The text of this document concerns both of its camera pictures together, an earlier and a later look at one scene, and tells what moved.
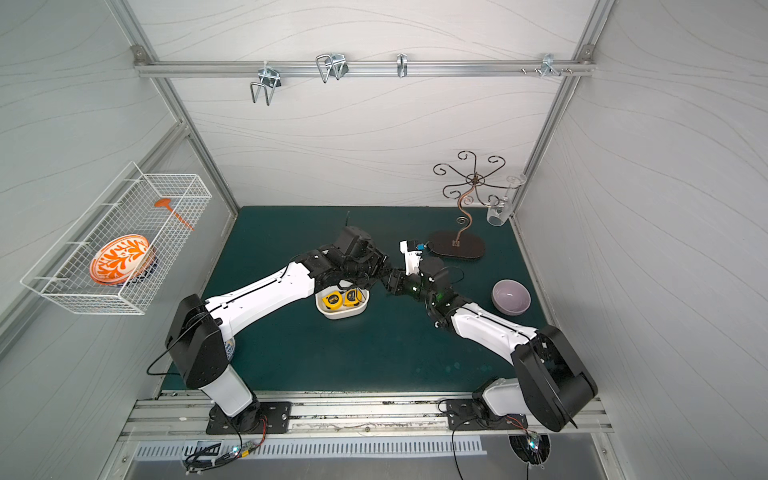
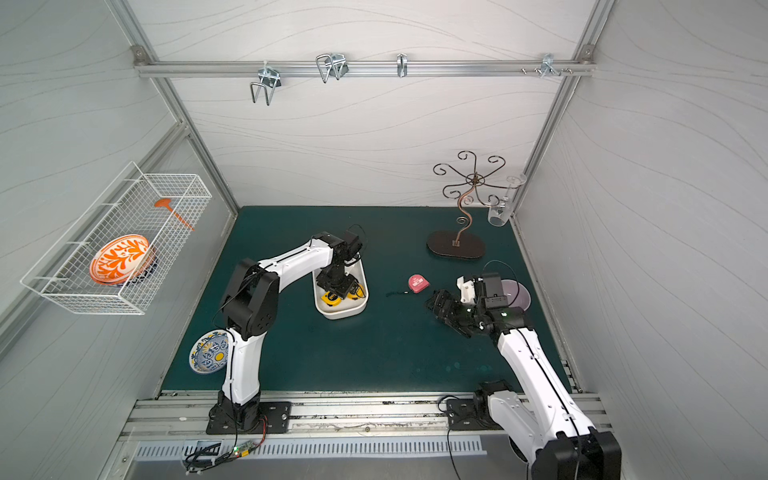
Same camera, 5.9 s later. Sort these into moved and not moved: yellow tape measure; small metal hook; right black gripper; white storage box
Moved: right black gripper
Not moved: yellow tape measure; white storage box; small metal hook
